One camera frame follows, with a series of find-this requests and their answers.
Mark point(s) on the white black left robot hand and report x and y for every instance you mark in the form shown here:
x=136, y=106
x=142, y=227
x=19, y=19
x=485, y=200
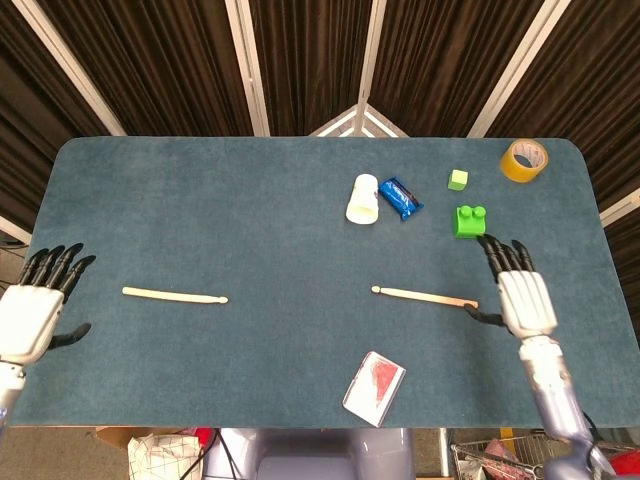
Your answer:
x=27, y=320

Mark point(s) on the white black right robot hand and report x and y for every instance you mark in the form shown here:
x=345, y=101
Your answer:
x=530, y=305

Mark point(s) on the pale wooden drumstick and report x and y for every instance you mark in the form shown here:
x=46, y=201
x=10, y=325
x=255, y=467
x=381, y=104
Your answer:
x=425, y=296
x=175, y=296

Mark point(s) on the lavender right robot arm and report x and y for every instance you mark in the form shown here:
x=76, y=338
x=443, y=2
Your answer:
x=550, y=390

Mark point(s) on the green two-stud building brick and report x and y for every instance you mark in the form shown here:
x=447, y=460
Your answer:
x=470, y=225

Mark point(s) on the yellow packing tape roll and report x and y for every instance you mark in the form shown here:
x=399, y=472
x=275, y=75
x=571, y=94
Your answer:
x=507, y=170

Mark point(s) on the small green cube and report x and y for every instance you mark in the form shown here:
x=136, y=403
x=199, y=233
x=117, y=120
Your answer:
x=458, y=180

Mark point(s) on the brown cardboard box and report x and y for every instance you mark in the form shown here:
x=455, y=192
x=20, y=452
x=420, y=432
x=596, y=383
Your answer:
x=117, y=435

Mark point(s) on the pink plastic packet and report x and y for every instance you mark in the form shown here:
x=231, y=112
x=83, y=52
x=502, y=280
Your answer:
x=500, y=450

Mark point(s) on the blue snack packet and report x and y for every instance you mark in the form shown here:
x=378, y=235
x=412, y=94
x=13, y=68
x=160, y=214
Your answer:
x=400, y=198

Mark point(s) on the clear box with red filling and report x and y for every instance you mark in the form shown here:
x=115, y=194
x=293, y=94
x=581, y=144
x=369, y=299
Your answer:
x=375, y=390

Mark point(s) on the red round object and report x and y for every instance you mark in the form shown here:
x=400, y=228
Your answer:
x=627, y=465

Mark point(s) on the white checked cloth bag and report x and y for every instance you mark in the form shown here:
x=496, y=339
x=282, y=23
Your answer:
x=160, y=457

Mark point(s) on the white paper cup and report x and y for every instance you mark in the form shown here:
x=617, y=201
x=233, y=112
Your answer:
x=362, y=200

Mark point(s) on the small red object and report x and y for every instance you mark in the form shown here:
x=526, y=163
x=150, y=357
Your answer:
x=202, y=434

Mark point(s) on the blue felt table mat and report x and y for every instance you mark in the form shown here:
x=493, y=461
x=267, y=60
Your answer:
x=250, y=200

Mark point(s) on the lavender robot torso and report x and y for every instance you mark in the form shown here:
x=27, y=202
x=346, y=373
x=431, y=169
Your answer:
x=310, y=455

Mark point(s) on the dark brown pleated curtain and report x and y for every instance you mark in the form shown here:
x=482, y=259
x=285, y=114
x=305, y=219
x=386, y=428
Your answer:
x=175, y=65

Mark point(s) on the white screen frame post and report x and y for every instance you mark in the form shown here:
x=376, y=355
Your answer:
x=256, y=110
x=370, y=65
x=517, y=67
x=12, y=231
x=70, y=67
x=622, y=207

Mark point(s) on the white angled frame base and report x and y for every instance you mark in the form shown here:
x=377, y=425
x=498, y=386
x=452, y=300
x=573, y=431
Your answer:
x=332, y=122

